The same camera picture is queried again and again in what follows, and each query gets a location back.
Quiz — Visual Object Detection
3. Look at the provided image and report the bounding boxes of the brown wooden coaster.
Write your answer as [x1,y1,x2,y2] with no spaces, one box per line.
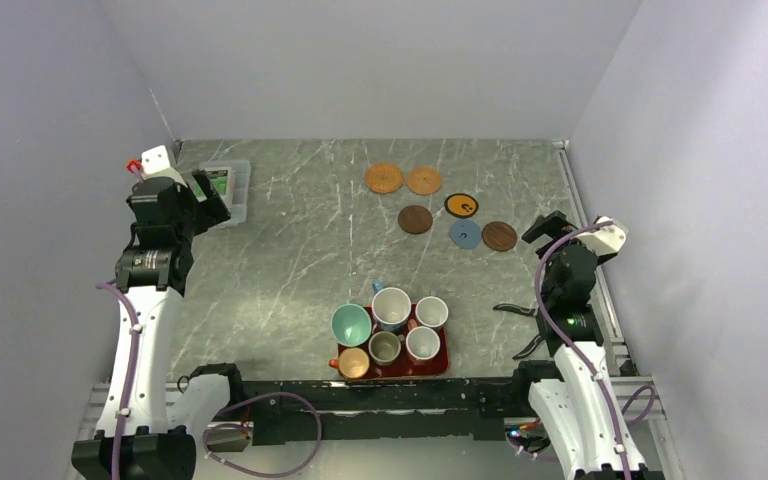
[481,221,518,252]

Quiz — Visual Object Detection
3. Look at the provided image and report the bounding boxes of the blue felt coaster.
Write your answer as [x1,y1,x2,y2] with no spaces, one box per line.
[449,219,482,249]

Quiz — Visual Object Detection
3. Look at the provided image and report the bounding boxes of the black orange smiley coaster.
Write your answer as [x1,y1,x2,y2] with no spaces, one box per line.
[444,193,479,219]

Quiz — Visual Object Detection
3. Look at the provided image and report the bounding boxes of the dark wooden coaster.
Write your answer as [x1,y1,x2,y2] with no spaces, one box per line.
[397,205,433,235]

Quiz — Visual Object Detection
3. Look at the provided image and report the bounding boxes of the woven rattan coaster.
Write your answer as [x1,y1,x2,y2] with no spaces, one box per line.
[407,166,443,195]
[364,162,404,194]

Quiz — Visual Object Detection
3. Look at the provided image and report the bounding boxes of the blue white cup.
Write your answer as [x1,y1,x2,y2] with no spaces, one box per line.
[370,281,412,333]

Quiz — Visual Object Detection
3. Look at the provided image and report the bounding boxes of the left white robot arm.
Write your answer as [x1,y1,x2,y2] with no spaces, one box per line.
[71,169,248,479]

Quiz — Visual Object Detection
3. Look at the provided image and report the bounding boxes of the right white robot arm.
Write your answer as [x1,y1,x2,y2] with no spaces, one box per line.
[510,212,665,479]

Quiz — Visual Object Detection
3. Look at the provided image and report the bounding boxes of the small white cup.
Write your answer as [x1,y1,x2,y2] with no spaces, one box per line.
[415,293,450,331]

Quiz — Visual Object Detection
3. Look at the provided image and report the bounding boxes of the red white cup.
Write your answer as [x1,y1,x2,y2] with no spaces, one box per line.
[404,319,442,365]

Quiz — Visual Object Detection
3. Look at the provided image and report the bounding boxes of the teal green cup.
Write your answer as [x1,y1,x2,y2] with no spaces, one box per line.
[330,304,373,347]

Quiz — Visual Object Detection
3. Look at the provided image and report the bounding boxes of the olive green cup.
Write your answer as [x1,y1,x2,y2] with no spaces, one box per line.
[367,331,402,367]

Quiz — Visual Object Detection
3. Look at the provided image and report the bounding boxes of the orange cup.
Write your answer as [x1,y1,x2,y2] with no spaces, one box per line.
[328,347,371,381]

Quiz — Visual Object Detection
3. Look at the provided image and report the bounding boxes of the clear plastic screw box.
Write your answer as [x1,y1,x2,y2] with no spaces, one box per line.
[199,159,251,229]

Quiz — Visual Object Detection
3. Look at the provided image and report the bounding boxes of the black pliers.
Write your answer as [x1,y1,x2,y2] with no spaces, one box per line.
[492,301,548,362]

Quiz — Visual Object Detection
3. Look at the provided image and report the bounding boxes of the red serving tray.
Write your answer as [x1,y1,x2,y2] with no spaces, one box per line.
[334,305,449,381]

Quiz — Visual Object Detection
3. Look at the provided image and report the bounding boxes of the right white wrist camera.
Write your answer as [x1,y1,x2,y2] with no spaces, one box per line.
[578,216,629,256]

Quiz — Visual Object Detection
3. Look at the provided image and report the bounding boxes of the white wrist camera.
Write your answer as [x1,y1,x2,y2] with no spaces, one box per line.
[578,216,629,256]
[126,145,186,185]

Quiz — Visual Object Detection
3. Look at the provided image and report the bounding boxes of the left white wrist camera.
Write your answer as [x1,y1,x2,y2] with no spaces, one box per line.
[126,145,186,185]

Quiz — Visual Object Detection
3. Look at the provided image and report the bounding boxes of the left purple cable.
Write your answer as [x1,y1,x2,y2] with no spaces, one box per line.
[95,282,324,480]

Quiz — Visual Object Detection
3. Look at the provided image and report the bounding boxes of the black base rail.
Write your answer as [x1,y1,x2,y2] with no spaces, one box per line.
[188,361,560,446]

